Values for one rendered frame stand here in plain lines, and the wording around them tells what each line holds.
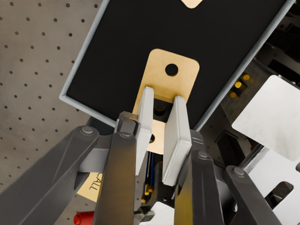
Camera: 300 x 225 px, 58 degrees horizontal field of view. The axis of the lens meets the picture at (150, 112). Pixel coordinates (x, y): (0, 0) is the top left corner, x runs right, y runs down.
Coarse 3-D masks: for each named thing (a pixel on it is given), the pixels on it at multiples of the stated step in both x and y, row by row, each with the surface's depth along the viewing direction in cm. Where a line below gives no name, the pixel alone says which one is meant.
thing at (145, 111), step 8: (144, 88) 20; (152, 88) 20; (144, 96) 18; (152, 96) 18; (144, 104) 17; (152, 104) 18; (144, 112) 16; (152, 112) 16; (144, 120) 15; (152, 120) 15; (144, 128) 14; (144, 136) 14; (144, 144) 14; (144, 152) 14; (136, 160) 15; (136, 168) 15
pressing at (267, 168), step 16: (256, 160) 47; (272, 160) 48; (288, 160) 47; (256, 176) 49; (272, 176) 49; (288, 176) 49; (288, 192) 51; (272, 208) 52; (288, 208) 52; (288, 224) 53
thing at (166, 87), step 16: (160, 64) 20; (176, 64) 20; (192, 64) 20; (144, 80) 20; (160, 80) 20; (176, 80) 20; (192, 80) 20; (160, 96) 21; (160, 112) 21; (160, 128) 22; (160, 144) 23
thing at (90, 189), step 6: (90, 174) 31; (96, 174) 31; (102, 174) 31; (90, 180) 31; (96, 180) 31; (84, 186) 32; (90, 186) 32; (96, 186) 32; (78, 192) 32; (84, 192) 32; (90, 192) 32; (96, 192) 32; (90, 198) 32; (96, 198) 32
